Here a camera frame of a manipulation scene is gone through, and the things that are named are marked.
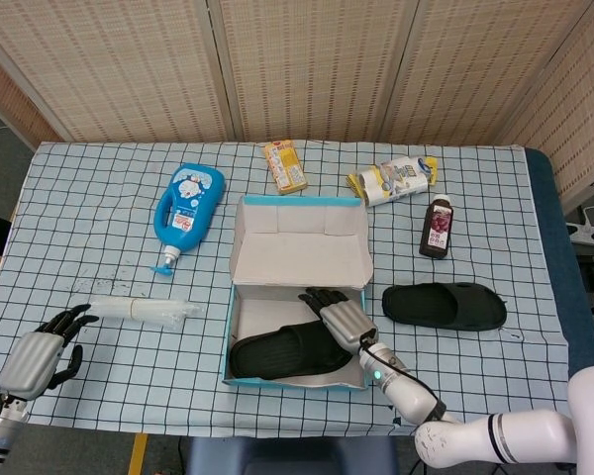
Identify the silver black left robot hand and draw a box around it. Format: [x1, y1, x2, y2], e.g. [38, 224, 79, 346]
[0, 304, 100, 401]

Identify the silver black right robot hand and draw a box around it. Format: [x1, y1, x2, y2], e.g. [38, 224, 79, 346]
[298, 287, 380, 356]

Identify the black slipper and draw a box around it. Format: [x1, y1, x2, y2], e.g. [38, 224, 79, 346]
[229, 319, 350, 381]
[381, 281, 508, 332]

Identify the blue cardboard shoe box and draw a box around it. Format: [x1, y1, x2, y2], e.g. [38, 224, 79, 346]
[221, 194, 375, 392]

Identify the dark juice bottle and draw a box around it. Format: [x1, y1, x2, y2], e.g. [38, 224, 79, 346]
[419, 193, 454, 260]

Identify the clear plastic bundle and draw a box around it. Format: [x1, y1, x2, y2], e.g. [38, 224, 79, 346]
[88, 295, 204, 332]

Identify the blue checkered tablecloth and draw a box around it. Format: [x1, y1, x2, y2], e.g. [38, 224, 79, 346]
[0, 141, 583, 439]

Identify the white yellow bag roll pack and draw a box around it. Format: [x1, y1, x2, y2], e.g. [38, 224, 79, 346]
[346, 154, 440, 209]

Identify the yellow snack packet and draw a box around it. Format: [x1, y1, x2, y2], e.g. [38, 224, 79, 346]
[262, 140, 310, 195]

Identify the blue pump detergent bottle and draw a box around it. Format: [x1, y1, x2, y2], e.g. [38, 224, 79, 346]
[150, 164, 227, 279]

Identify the blue padded table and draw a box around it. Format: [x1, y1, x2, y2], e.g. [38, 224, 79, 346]
[524, 147, 594, 377]

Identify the white stand foot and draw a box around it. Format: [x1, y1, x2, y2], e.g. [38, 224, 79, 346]
[566, 205, 594, 246]

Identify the woven bamboo folding screen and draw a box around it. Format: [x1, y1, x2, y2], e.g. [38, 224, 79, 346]
[0, 0, 594, 199]

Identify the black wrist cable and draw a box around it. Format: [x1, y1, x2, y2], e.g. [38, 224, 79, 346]
[358, 338, 447, 417]

